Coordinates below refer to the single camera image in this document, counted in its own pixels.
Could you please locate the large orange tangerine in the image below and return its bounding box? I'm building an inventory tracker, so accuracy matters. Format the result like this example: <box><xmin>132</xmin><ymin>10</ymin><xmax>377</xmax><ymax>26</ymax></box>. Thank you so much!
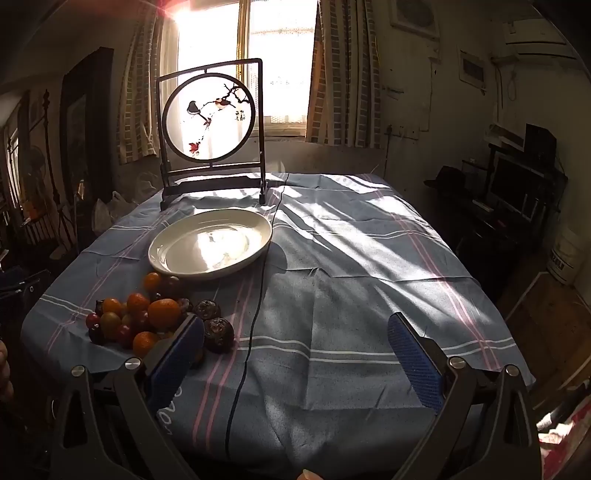
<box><xmin>148</xmin><ymin>299</ymin><xmax>182</xmax><ymax>328</ymax></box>

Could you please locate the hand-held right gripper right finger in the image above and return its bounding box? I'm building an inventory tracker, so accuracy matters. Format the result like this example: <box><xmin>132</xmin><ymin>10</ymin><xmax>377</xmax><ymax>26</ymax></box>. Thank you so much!
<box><xmin>387</xmin><ymin>312</ymin><xmax>543</xmax><ymax>480</ymax></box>

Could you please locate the dark framed wall painting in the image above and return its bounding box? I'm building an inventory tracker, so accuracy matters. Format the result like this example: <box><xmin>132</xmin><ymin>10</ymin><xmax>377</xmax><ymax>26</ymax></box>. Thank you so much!
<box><xmin>60</xmin><ymin>46</ymin><xmax>115</xmax><ymax>204</ymax></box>

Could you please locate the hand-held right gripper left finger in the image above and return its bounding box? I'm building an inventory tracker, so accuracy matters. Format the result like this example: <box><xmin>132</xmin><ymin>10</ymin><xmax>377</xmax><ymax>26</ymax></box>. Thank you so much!
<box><xmin>48</xmin><ymin>314</ymin><xmax>206</xmax><ymax>480</ymax></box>

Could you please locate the round bird screen on stand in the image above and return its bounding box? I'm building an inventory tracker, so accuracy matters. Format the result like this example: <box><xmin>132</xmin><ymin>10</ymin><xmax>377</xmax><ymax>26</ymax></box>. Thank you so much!
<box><xmin>156</xmin><ymin>58</ymin><xmax>269</xmax><ymax>212</ymax></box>

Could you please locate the white air conditioner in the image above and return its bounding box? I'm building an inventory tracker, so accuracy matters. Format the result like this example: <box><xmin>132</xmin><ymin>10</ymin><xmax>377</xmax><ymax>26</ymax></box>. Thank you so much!
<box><xmin>503</xmin><ymin>18</ymin><xmax>583</xmax><ymax>58</ymax></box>

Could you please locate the white electrical wall panel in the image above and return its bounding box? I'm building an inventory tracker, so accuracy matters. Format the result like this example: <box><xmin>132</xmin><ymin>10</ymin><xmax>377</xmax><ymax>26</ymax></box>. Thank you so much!
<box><xmin>459</xmin><ymin>50</ymin><xmax>488</xmax><ymax>95</ymax></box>

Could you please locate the thin black cable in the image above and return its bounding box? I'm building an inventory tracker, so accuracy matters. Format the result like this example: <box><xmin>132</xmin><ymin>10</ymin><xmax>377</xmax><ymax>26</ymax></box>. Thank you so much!
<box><xmin>224</xmin><ymin>173</ymin><xmax>289</xmax><ymax>464</ymax></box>

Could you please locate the computer monitor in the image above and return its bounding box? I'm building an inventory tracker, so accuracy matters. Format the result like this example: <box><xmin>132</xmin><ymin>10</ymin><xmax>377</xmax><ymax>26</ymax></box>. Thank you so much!
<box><xmin>489</xmin><ymin>152</ymin><xmax>550</xmax><ymax>217</ymax></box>

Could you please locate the clear plastic bag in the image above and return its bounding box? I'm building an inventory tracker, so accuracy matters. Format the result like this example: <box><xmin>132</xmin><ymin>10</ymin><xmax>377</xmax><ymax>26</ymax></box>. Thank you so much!
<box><xmin>92</xmin><ymin>190</ymin><xmax>139</xmax><ymax>232</ymax></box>

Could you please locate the white oval plate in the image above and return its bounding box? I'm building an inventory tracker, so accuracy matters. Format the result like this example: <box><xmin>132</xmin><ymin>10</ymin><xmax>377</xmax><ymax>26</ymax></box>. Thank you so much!
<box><xmin>148</xmin><ymin>208</ymin><xmax>274</xmax><ymax>281</ymax></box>

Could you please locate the black hat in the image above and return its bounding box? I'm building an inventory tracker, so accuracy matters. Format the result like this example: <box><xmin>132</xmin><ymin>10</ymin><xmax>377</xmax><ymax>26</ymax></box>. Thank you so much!
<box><xmin>425</xmin><ymin>166</ymin><xmax>467</xmax><ymax>190</ymax></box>

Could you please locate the blue striped tablecloth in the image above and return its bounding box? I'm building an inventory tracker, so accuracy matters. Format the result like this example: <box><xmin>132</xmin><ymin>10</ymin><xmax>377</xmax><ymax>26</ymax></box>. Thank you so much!
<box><xmin>21</xmin><ymin>173</ymin><xmax>536</xmax><ymax>480</ymax></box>

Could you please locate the standing electric fan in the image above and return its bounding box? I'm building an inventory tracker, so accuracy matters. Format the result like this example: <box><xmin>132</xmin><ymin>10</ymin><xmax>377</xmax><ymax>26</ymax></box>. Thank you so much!
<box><xmin>18</xmin><ymin>148</ymin><xmax>47</xmax><ymax>185</ymax></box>

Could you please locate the white wall vent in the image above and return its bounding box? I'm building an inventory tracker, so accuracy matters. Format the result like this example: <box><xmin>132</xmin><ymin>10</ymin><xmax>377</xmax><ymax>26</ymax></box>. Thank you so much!
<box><xmin>390</xmin><ymin>0</ymin><xmax>439</xmax><ymax>35</ymax></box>

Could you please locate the person's left hand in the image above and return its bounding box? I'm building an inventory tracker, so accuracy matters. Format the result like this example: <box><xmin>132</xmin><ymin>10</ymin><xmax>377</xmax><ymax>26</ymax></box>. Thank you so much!
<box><xmin>0</xmin><ymin>339</ymin><xmax>14</xmax><ymax>402</ymax></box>

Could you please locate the bright window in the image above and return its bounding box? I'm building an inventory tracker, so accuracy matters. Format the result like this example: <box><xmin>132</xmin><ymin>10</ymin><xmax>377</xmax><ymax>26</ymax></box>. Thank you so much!
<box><xmin>175</xmin><ymin>0</ymin><xmax>319</xmax><ymax>137</ymax></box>

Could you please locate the white plastic bucket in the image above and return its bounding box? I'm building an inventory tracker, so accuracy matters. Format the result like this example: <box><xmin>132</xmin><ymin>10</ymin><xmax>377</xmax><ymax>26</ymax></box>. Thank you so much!
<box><xmin>546</xmin><ymin>226</ymin><xmax>587</xmax><ymax>283</ymax></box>

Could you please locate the red patterned cloth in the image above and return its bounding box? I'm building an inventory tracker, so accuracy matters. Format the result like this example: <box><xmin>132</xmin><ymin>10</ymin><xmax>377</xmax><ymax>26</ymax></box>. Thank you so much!
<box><xmin>538</xmin><ymin>401</ymin><xmax>591</xmax><ymax>480</ymax></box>

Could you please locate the checked curtain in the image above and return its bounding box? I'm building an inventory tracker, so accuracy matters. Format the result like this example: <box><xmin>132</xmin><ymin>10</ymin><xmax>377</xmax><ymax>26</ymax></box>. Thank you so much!
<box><xmin>117</xmin><ymin>18</ymin><xmax>181</xmax><ymax>164</ymax></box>
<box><xmin>305</xmin><ymin>0</ymin><xmax>384</xmax><ymax>148</ymax></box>

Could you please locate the dark metal floor stand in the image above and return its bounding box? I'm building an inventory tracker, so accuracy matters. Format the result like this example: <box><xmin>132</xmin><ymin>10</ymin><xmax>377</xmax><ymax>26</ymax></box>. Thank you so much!
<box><xmin>41</xmin><ymin>90</ymin><xmax>77</xmax><ymax>250</ymax></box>

